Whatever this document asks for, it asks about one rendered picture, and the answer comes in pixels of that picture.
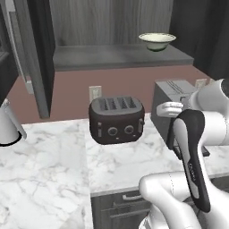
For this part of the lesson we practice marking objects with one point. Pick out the dark wood cabinet door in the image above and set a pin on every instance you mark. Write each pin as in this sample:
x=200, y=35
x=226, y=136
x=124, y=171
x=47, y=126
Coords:
x=202, y=32

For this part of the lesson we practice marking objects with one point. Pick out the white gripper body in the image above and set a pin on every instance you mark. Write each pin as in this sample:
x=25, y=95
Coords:
x=168, y=109

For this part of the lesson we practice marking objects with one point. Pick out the white wall outlet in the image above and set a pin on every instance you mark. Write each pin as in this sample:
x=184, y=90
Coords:
x=200, y=83
x=95, y=93

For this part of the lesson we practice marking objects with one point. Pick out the grey cabinet shelf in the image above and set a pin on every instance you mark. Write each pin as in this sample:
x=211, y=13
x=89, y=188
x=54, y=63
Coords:
x=119, y=58

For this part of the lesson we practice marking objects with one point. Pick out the dark grey cabinet door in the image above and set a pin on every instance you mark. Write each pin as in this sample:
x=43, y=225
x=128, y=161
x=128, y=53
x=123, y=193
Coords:
x=40, y=53

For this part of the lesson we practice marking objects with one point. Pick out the grey metal toaster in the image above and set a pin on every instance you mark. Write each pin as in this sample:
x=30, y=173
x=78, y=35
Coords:
x=167, y=92

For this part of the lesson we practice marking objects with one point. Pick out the black four-slot toaster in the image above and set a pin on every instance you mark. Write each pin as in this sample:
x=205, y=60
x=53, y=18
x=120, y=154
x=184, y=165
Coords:
x=116, y=122

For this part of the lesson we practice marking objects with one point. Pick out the dark grey drawer front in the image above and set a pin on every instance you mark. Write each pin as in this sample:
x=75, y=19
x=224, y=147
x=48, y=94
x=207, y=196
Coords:
x=107, y=200
x=119, y=222

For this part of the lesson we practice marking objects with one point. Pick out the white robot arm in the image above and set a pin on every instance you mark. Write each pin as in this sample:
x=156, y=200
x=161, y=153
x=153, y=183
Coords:
x=214, y=122

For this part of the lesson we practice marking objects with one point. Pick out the white bowl with green rim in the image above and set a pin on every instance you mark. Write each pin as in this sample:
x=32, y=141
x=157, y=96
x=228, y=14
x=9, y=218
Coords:
x=157, y=41

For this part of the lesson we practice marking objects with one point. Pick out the white kettle with black base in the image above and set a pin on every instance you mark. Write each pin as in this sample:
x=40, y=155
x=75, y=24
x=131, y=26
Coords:
x=7, y=126

